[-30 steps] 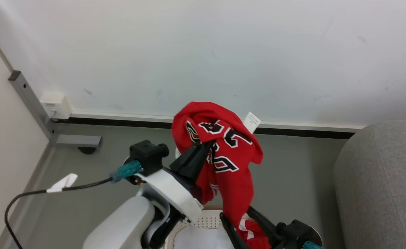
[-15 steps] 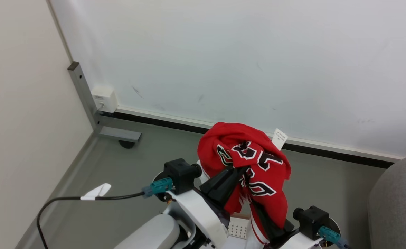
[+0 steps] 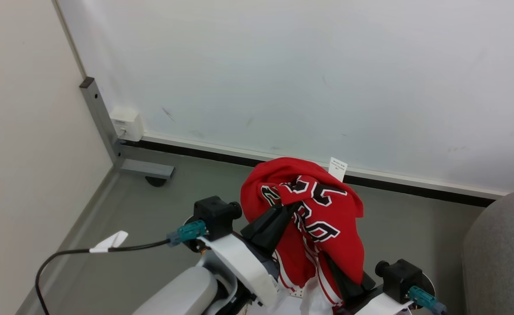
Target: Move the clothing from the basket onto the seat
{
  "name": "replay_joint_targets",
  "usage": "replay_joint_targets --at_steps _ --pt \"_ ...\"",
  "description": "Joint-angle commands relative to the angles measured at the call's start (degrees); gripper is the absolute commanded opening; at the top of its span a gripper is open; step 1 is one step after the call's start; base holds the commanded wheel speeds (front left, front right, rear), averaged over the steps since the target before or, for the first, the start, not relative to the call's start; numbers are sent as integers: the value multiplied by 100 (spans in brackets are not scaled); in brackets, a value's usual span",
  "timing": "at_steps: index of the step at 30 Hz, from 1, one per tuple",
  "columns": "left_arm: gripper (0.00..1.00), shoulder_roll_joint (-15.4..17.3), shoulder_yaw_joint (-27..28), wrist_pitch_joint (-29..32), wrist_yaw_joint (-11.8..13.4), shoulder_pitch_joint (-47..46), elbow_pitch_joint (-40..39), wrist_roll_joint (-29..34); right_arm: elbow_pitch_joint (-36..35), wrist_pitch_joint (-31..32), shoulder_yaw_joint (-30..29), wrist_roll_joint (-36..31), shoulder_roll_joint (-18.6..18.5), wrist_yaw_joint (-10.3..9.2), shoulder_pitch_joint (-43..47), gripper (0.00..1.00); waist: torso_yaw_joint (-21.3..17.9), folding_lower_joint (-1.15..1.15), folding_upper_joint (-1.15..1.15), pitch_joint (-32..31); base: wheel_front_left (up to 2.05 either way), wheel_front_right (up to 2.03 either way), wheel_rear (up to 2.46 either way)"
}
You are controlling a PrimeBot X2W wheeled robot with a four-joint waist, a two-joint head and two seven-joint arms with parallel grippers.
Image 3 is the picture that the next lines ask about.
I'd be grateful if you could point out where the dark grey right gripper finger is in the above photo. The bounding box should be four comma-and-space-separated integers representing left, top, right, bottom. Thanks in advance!
325, 252, 376, 302

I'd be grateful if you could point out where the grey fabric sofa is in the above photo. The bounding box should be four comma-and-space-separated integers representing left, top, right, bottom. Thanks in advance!
462, 188, 514, 315

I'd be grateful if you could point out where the white paper clothing tag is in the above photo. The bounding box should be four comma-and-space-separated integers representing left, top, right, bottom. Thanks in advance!
328, 157, 349, 182

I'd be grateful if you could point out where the black baseboard strip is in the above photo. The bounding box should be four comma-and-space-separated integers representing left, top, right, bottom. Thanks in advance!
120, 139, 497, 208

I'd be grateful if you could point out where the red basketball jersey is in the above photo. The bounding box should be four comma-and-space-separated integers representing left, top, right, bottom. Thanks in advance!
240, 157, 365, 315

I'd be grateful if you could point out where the grey metal partition post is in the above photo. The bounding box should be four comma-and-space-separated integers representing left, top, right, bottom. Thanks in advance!
79, 77, 176, 180

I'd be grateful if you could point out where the black cable teal connector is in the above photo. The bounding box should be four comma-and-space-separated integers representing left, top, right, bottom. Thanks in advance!
407, 285, 449, 315
35, 220, 207, 315

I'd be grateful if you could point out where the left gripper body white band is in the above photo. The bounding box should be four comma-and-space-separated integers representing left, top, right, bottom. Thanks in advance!
198, 232, 281, 308

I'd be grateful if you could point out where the white wall socket box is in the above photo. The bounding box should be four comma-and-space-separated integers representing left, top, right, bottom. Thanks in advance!
109, 106, 145, 142

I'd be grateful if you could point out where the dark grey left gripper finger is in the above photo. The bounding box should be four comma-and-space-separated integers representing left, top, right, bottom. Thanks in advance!
241, 203, 299, 240
257, 208, 303, 256

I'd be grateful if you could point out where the white cable label flag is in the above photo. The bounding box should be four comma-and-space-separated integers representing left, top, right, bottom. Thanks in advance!
89, 231, 129, 254

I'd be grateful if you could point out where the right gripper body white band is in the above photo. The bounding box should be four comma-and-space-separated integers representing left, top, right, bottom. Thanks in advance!
336, 282, 415, 315

